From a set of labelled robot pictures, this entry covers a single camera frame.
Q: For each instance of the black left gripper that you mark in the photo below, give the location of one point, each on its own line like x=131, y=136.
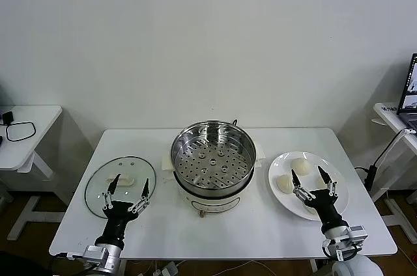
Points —
x=117, y=220

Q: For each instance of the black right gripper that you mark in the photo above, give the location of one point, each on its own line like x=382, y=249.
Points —
x=325, y=207

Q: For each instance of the white steamed baozi bun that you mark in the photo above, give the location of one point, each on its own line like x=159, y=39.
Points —
x=282, y=183
x=309, y=210
x=318, y=183
x=299, y=163

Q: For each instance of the round glass pot lid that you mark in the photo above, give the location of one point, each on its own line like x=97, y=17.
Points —
x=97, y=185

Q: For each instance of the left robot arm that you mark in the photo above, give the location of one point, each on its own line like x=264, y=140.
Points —
x=112, y=256

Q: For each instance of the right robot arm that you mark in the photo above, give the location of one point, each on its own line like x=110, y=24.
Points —
x=355, y=267

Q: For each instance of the perforated steel steamer basket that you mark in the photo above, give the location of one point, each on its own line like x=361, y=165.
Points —
x=211, y=159

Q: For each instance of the white round plate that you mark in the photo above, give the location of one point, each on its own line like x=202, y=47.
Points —
x=283, y=198

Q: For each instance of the white power strip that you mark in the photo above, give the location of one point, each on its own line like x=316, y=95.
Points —
x=167, y=269

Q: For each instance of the large white work table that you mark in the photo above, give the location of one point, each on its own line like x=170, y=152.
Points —
x=228, y=240

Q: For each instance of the white side table with laptop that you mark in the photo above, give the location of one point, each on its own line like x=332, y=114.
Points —
x=386, y=111

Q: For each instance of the white side table with adapter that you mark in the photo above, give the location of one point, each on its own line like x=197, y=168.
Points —
x=39, y=119

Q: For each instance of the open dark laptop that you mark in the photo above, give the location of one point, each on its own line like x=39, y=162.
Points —
x=411, y=93

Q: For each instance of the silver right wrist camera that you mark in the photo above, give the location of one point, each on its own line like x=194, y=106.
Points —
x=356, y=235

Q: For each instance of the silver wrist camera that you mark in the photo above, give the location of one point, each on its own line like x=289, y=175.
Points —
x=94, y=254
x=356, y=235

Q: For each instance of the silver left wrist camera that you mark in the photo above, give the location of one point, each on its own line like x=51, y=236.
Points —
x=94, y=254

